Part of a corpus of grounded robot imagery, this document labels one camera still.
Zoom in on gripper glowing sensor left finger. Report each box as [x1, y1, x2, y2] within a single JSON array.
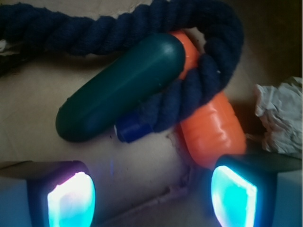
[[0, 161, 96, 227]]

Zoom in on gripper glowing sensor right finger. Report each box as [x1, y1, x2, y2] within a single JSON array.
[[211, 153, 303, 227]]

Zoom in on orange toy carrot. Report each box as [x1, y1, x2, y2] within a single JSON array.
[[169, 30, 247, 170]]

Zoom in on crumpled white paper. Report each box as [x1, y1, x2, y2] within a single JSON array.
[[246, 77, 303, 155]]

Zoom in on brown paper bag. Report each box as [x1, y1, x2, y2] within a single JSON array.
[[0, 0, 303, 227]]

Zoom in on dark green toy cucumber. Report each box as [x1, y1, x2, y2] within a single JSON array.
[[55, 33, 185, 142]]

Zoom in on navy blue rope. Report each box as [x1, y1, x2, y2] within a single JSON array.
[[0, 0, 245, 143]]

